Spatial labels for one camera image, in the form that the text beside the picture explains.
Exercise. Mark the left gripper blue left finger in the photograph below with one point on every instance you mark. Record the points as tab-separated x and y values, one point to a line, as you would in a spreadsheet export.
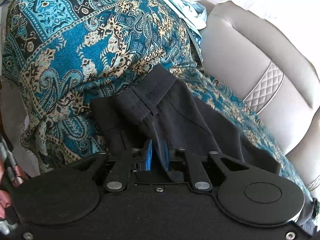
143	157

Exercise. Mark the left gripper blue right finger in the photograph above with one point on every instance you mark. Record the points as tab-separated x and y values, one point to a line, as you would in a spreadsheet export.
167	153

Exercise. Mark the black pants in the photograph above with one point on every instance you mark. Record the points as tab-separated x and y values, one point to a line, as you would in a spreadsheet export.
160	107

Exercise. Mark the light blue white cloth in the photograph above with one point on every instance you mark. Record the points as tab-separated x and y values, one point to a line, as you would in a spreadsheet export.
191	11

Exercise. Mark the beige leather sofa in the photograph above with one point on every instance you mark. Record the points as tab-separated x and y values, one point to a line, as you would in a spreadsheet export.
267	53

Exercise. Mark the blue paisley patterned throw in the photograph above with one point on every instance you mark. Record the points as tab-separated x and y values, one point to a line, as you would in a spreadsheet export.
61	54

